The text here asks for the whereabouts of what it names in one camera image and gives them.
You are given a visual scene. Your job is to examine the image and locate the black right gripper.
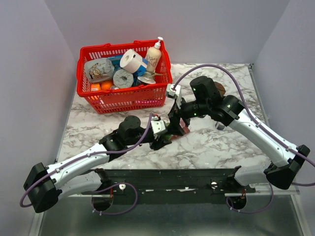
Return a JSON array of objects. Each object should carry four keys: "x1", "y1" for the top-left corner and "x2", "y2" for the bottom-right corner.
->
[{"x1": 164, "y1": 94, "x2": 210, "y2": 137}]

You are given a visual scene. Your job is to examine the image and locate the red weekly pill organizer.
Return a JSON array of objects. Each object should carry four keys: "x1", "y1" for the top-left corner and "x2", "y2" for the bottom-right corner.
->
[{"x1": 169, "y1": 118, "x2": 190, "y2": 141}]

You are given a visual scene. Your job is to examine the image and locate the green pill bottle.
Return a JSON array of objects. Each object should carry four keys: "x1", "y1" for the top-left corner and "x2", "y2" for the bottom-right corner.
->
[{"x1": 163, "y1": 133, "x2": 172, "y2": 141}]

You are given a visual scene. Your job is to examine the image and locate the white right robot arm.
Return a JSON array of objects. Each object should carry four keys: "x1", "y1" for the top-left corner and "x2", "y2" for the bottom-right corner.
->
[{"x1": 166, "y1": 76, "x2": 310, "y2": 193}]

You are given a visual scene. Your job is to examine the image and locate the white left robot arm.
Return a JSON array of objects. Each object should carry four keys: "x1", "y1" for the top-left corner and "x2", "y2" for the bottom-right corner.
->
[{"x1": 20, "y1": 114, "x2": 169, "y2": 213}]

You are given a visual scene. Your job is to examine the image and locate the small white pill bottle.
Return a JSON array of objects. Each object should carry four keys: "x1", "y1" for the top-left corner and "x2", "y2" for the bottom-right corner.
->
[{"x1": 215, "y1": 121, "x2": 225, "y2": 130}]

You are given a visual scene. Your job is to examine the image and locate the brown lidded paper cup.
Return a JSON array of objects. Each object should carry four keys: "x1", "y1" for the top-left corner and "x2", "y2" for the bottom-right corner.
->
[{"x1": 214, "y1": 82, "x2": 226, "y2": 97}]

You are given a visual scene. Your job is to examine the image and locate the red plastic shopping basket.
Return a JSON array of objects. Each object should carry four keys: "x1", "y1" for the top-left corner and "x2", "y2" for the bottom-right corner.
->
[{"x1": 76, "y1": 37, "x2": 173, "y2": 114}]

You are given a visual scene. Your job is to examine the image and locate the cream pump lotion bottle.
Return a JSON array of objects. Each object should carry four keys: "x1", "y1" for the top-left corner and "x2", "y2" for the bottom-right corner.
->
[{"x1": 145, "y1": 37, "x2": 163, "y2": 72}]

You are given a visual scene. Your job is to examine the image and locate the grey toilet paper roll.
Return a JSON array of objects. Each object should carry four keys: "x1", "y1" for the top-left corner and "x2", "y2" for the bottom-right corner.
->
[{"x1": 113, "y1": 69, "x2": 134, "y2": 89}]

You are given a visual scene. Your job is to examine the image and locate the orange fruit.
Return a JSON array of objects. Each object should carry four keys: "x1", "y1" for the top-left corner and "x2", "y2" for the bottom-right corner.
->
[{"x1": 100, "y1": 80, "x2": 114, "y2": 90}]

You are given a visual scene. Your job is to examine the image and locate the white toilet paper roll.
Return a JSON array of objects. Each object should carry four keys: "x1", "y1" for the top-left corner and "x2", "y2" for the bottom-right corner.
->
[{"x1": 120, "y1": 49, "x2": 143, "y2": 73}]

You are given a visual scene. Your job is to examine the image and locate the orange small box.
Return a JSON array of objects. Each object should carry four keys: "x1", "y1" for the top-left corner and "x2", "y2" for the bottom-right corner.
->
[{"x1": 91, "y1": 83, "x2": 101, "y2": 91}]

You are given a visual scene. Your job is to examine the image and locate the blue box in basket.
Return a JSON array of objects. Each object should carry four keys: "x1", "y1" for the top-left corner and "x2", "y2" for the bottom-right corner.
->
[{"x1": 109, "y1": 54, "x2": 146, "y2": 87}]

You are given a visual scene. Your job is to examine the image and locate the grey printed package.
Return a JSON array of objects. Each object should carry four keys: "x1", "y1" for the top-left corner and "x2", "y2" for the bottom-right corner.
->
[{"x1": 84, "y1": 58, "x2": 115, "y2": 83}]

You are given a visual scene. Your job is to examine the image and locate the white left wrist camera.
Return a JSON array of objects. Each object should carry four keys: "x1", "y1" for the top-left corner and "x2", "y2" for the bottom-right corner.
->
[{"x1": 151, "y1": 120, "x2": 167, "y2": 135}]

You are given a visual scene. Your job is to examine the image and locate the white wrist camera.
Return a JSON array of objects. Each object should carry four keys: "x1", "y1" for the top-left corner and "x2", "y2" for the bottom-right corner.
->
[
  {"x1": 151, "y1": 120, "x2": 167, "y2": 135},
  {"x1": 165, "y1": 84, "x2": 182, "y2": 99}
]

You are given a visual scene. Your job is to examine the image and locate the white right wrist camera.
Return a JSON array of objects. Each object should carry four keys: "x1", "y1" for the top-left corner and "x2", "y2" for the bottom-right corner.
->
[{"x1": 165, "y1": 84, "x2": 182, "y2": 99}]

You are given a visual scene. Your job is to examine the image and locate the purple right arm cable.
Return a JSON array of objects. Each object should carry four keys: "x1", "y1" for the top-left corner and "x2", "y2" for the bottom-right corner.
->
[{"x1": 172, "y1": 63, "x2": 315, "y2": 215}]

